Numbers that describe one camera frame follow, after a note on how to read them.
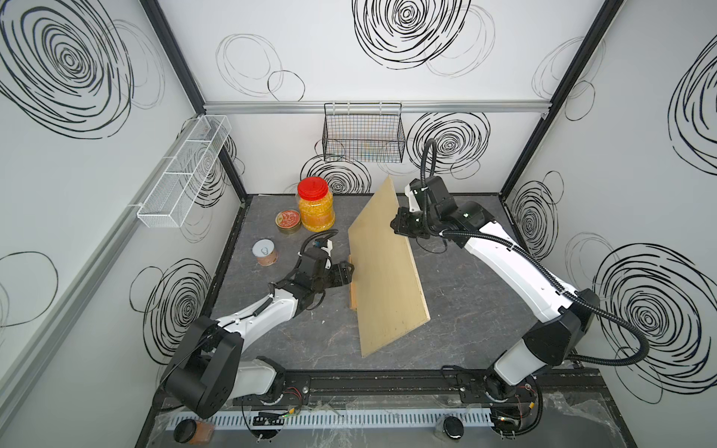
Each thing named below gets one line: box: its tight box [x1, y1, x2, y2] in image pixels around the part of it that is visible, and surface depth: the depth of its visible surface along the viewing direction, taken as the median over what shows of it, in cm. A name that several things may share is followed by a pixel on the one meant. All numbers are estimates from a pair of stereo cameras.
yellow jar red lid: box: [297, 175, 336, 233], surface depth 101 cm
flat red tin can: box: [274, 209, 302, 235], surface depth 110 cm
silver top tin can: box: [251, 238, 279, 267], surface depth 99 cm
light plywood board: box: [348, 176, 431, 358], surface depth 77 cm
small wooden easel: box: [349, 253, 358, 310], surface depth 86 cm
